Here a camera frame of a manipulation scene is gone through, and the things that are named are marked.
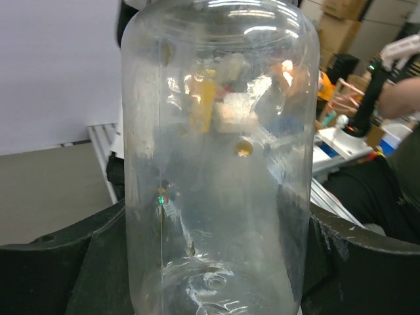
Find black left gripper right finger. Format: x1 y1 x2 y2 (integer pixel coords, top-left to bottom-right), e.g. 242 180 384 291
301 205 419 314

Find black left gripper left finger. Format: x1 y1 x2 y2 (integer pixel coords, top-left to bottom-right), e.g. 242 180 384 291
1 201 133 314

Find short clear capped bottle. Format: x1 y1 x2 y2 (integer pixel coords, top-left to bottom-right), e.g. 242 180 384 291
121 1 320 314

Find person in dark clothes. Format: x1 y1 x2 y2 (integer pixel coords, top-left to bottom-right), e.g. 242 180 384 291
323 34 420 245

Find blue plastic bin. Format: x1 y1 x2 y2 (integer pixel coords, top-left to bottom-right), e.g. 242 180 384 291
319 142 339 158

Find yellow plush toy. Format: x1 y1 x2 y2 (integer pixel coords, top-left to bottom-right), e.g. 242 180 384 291
318 70 335 102

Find brown cardboard boxes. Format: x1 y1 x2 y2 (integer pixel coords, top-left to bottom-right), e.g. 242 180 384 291
318 0 369 69

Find metal frame post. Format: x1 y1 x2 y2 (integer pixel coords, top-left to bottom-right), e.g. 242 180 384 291
87 123 118 204

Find black post with light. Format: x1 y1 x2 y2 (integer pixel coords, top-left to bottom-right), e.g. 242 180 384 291
344 56 390 138

